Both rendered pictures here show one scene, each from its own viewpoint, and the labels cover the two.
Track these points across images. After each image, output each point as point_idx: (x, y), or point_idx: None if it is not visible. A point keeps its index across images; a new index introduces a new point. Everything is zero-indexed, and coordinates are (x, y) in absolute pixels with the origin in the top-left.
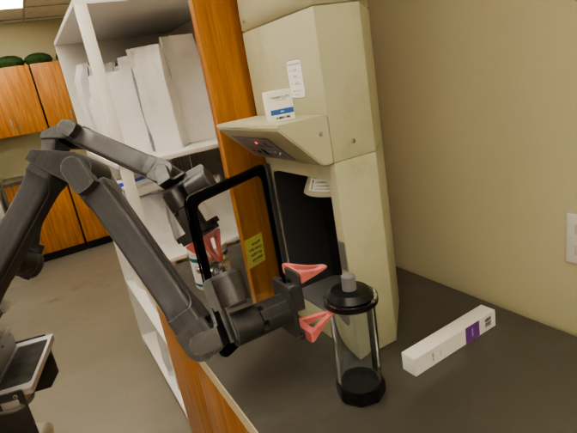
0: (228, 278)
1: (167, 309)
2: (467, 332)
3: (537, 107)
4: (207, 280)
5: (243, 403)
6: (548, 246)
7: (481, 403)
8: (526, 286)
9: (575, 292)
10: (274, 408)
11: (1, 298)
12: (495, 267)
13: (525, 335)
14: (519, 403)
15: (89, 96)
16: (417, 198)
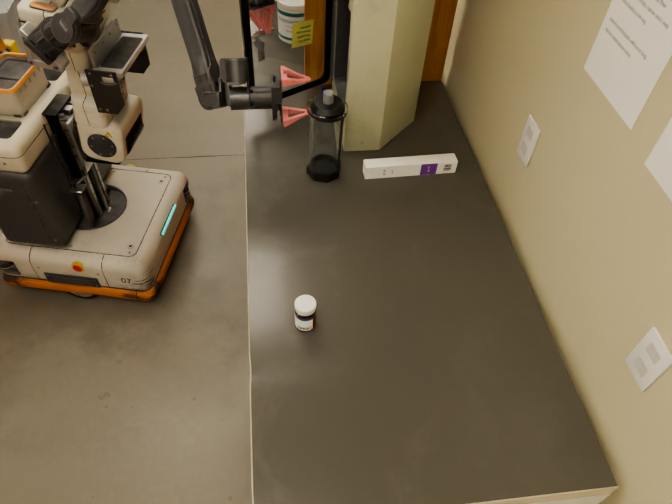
0: (234, 64)
1: (194, 67)
2: (423, 167)
3: (552, 12)
4: (222, 58)
5: (249, 144)
6: (515, 132)
7: (384, 212)
8: (497, 155)
9: (513, 176)
10: (264, 156)
11: (101, 10)
12: (490, 130)
13: (464, 188)
14: (406, 223)
15: None
16: (477, 38)
